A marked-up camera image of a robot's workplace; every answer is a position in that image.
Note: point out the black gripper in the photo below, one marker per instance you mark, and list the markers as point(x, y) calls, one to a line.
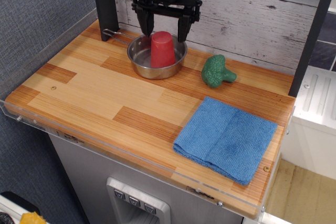
point(187, 11)

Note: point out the red plastic cup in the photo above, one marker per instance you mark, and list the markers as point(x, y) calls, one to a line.
point(162, 50)

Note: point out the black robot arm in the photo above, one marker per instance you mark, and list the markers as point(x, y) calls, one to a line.
point(186, 11)

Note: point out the blue folded napkin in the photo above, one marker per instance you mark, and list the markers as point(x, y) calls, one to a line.
point(225, 139)

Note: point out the green toy broccoli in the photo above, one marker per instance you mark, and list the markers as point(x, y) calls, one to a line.
point(215, 72)

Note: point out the silver toy fridge cabinet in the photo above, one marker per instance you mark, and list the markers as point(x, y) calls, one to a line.
point(89, 170)

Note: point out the white toy sink unit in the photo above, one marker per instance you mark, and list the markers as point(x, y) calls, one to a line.
point(310, 138)

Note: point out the silver dispenser panel with buttons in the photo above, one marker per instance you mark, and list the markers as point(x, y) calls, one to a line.
point(131, 205)

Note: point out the yellow black object at corner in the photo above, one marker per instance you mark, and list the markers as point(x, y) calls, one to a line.
point(27, 218)

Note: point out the steel pot with handle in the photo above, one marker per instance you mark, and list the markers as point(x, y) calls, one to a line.
point(139, 52)

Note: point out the black left frame post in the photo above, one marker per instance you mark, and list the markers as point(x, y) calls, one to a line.
point(107, 16)

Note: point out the black frame post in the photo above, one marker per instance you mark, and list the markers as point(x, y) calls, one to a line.
point(314, 32)
point(107, 16)

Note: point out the black right frame post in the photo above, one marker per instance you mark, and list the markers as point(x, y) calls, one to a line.
point(314, 32)

